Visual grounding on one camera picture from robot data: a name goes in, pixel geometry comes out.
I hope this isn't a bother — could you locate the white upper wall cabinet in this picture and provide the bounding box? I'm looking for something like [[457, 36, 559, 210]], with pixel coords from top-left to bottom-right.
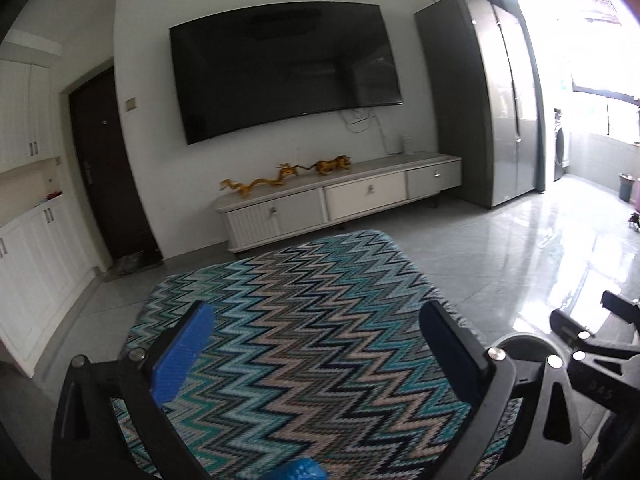
[[0, 57, 56, 166]]

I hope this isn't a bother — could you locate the washing machine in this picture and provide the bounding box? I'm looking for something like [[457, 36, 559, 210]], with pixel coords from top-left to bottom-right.
[[552, 107, 572, 182]]

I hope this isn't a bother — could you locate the grey doormat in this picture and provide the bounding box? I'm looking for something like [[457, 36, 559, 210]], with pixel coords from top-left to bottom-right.
[[106, 264, 162, 292]]

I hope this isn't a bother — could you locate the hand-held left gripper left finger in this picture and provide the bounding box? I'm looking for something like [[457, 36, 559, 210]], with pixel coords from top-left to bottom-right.
[[50, 301, 216, 480]]

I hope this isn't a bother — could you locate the black wall television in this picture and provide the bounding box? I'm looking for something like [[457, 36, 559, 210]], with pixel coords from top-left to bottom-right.
[[169, 2, 405, 146]]

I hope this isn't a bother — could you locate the zigzag patterned tablecloth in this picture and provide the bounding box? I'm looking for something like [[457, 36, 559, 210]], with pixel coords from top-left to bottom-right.
[[112, 228, 501, 480]]

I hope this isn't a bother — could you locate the blue crinkled plastic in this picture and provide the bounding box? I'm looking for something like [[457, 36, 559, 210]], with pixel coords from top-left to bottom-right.
[[262, 457, 328, 480]]

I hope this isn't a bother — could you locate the dark brown door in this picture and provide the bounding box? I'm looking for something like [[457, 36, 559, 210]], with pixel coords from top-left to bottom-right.
[[67, 67, 161, 263]]

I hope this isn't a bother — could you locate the dark green waste bin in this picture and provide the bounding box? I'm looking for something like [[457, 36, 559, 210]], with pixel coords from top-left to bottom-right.
[[618, 172, 638, 204]]

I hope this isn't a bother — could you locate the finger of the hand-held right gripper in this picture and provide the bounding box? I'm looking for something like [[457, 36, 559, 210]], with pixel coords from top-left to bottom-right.
[[600, 290, 640, 322], [550, 309, 640, 416]]

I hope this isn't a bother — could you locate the white lower cabinet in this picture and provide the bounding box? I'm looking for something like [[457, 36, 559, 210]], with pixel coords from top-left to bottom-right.
[[0, 195, 96, 376]]

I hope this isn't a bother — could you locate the white television cabinet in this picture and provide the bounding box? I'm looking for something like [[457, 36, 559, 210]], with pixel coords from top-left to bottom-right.
[[215, 152, 463, 256]]

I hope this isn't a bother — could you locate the white wall cable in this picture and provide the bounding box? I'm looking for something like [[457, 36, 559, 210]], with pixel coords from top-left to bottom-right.
[[340, 106, 398, 155]]

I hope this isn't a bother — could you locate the grey refrigerator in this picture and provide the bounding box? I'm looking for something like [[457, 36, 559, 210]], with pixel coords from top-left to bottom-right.
[[414, 0, 546, 209]]

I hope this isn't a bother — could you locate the gold dragon figurine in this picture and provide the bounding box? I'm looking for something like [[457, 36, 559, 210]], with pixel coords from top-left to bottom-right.
[[220, 162, 301, 200]]

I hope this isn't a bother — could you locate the balcony window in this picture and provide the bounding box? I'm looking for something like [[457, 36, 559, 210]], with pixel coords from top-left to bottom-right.
[[570, 75, 640, 146]]

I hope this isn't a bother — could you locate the gold tiger figurine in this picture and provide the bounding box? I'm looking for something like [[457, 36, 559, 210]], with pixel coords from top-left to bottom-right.
[[314, 155, 352, 177]]

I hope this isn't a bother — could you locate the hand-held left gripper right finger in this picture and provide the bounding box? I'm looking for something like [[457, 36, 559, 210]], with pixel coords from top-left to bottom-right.
[[419, 301, 583, 480]]

